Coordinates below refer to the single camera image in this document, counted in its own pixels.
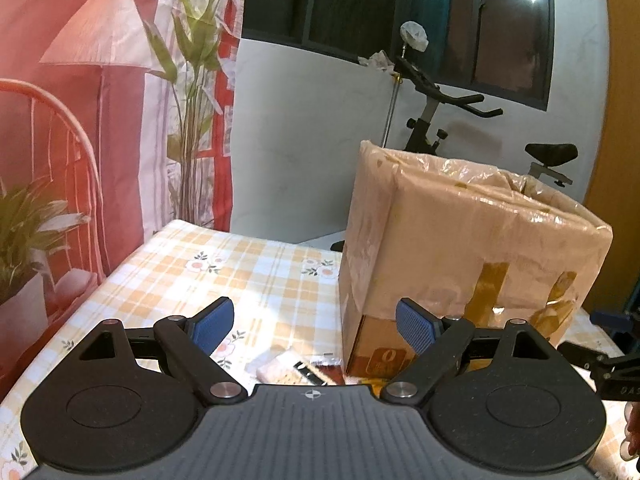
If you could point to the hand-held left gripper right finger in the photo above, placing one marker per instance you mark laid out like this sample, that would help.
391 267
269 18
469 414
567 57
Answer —
415 325

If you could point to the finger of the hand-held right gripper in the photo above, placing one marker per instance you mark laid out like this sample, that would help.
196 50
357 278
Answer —
582 352
612 321

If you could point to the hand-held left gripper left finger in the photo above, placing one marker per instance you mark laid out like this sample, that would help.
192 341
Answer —
215 322

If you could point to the clear snack packet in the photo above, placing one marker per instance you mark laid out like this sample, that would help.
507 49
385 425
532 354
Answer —
280 367

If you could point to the cardboard box with plastic liner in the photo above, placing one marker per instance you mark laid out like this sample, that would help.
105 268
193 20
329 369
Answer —
450 240

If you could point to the person's right hand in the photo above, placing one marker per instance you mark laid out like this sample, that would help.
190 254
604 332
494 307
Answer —
632 430

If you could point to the checked floral tablecloth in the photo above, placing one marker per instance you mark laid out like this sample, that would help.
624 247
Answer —
240 275

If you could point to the wooden door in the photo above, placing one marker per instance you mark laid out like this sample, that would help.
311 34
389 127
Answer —
620 135

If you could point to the black exercise bike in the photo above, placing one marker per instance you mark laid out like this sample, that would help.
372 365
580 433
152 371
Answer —
430 115

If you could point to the thin metal pole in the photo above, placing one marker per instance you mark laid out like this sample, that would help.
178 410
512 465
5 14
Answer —
391 110

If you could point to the crumpled white plastic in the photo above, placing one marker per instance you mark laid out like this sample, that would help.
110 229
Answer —
377 60

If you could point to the white plastic bag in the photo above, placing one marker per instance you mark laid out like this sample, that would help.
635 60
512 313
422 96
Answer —
414 36

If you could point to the dark window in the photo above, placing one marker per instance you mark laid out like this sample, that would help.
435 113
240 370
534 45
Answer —
375 10

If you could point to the printed wall cloth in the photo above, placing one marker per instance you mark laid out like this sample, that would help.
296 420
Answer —
75 110

